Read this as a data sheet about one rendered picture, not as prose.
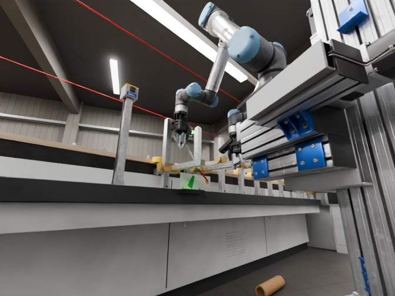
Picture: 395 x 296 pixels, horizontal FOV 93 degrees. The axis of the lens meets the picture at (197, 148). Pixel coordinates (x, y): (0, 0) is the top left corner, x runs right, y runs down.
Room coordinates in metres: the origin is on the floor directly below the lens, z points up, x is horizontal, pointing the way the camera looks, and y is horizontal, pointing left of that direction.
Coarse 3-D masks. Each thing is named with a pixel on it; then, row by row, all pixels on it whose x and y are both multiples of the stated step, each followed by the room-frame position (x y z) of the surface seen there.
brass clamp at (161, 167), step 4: (160, 164) 1.03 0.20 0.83; (164, 164) 1.04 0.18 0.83; (168, 164) 1.05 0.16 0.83; (172, 164) 1.07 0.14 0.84; (156, 168) 1.06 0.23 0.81; (160, 168) 1.03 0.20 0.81; (164, 168) 1.04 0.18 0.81; (168, 168) 1.06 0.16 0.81; (172, 172) 1.08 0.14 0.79; (176, 172) 1.10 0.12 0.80
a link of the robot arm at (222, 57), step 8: (224, 48) 0.86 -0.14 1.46; (216, 56) 0.90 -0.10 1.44; (224, 56) 0.88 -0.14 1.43; (216, 64) 0.90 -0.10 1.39; (224, 64) 0.90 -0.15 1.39; (216, 72) 0.92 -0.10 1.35; (208, 80) 0.96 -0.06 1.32; (216, 80) 0.94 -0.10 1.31; (208, 88) 0.97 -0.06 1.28; (216, 88) 0.97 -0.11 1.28; (208, 96) 0.97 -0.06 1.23; (216, 96) 1.01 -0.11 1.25; (208, 104) 1.01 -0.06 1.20; (216, 104) 1.03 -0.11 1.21
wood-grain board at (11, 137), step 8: (0, 136) 0.74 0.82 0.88; (8, 136) 0.76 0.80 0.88; (16, 136) 0.77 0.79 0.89; (24, 136) 0.79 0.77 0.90; (40, 144) 0.83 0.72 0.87; (48, 144) 0.85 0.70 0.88; (56, 144) 0.87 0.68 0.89; (64, 144) 0.89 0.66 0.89; (88, 152) 0.97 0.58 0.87; (96, 152) 0.99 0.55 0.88; (104, 152) 1.02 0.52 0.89; (112, 152) 1.05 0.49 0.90; (136, 160) 1.15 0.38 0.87; (144, 160) 1.19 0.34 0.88; (232, 176) 1.82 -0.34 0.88
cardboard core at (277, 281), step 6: (276, 276) 1.71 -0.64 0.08; (264, 282) 1.58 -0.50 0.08; (270, 282) 1.59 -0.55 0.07; (276, 282) 1.62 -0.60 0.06; (282, 282) 1.67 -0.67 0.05; (258, 288) 1.56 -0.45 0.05; (264, 288) 1.51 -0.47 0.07; (270, 288) 1.55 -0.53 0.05; (276, 288) 1.60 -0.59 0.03; (258, 294) 1.55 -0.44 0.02; (264, 294) 1.57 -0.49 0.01; (270, 294) 1.55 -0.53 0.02
